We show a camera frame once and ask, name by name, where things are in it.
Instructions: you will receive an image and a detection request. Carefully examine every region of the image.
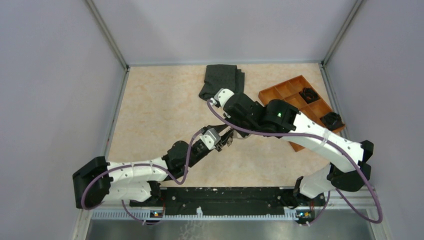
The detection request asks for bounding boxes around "black rolled belt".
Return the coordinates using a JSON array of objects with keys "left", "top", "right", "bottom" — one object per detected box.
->
[{"left": 299, "top": 87, "right": 321, "bottom": 104}]

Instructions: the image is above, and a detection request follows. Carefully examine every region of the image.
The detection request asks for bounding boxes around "black rolled strap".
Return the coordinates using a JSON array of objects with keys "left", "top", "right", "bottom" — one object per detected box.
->
[{"left": 319, "top": 111, "right": 345, "bottom": 131}]

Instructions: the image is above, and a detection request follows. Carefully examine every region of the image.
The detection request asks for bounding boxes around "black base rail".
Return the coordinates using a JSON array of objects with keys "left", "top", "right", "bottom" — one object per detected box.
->
[{"left": 139, "top": 186, "right": 326, "bottom": 217}]

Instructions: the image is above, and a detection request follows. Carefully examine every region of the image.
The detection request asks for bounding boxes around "orange compartment tray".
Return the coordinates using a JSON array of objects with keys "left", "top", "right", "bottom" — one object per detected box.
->
[{"left": 258, "top": 75, "right": 346, "bottom": 134}]

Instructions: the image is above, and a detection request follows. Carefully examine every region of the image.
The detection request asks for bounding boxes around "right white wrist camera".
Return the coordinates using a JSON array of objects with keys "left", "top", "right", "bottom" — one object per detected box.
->
[{"left": 210, "top": 88, "right": 235, "bottom": 108}]

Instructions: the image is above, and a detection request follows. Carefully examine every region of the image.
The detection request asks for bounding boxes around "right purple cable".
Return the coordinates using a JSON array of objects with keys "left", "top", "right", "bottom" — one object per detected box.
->
[{"left": 206, "top": 99, "right": 384, "bottom": 226}]

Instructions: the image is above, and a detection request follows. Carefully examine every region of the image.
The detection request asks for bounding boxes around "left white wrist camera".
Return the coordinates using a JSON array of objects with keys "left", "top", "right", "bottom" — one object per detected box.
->
[{"left": 199, "top": 128, "right": 221, "bottom": 150}]

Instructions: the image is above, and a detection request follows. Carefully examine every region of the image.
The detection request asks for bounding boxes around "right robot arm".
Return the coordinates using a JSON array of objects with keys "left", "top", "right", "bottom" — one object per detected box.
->
[{"left": 212, "top": 89, "right": 374, "bottom": 206}]

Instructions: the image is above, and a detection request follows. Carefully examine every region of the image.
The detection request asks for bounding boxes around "metal key holder plate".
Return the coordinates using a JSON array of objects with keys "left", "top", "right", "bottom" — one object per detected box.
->
[{"left": 218, "top": 127, "right": 250, "bottom": 147}]

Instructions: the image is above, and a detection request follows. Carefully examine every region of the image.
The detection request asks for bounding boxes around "dark grey folded cloth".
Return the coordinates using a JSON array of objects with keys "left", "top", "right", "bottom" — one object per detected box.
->
[{"left": 198, "top": 64, "right": 245, "bottom": 101}]

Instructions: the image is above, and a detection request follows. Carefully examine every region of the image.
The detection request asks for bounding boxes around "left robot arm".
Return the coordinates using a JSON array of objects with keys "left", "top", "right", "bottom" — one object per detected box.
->
[{"left": 72, "top": 139, "right": 222, "bottom": 210}]

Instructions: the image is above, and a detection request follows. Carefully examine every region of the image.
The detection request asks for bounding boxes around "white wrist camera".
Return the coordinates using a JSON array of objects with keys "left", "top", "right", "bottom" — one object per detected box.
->
[
  {"left": 210, "top": 88, "right": 235, "bottom": 108},
  {"left": 199, "top": 128, "right": 221, "bottom": 150}
]

